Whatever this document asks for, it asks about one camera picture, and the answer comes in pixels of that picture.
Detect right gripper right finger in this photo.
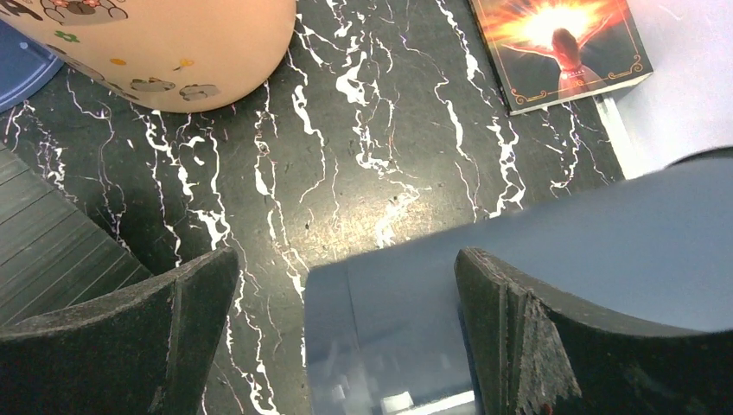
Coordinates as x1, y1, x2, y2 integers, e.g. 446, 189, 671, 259
454, 247, 732, 414

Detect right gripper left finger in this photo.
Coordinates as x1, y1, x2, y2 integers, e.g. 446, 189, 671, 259
1, 248, 239, 414

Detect black ribbed plastic bucket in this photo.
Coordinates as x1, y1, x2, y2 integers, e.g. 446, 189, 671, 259
1, 147, 153, 326

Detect large dark blue bucket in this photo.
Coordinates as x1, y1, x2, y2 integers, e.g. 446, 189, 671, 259
304, 148, 732, 414

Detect light blue plastic bucket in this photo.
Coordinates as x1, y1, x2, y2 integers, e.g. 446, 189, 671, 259
1, 22, 64, 112

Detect Three Days To See book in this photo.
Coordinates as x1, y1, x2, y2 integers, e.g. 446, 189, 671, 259
470, 0, 653, 116

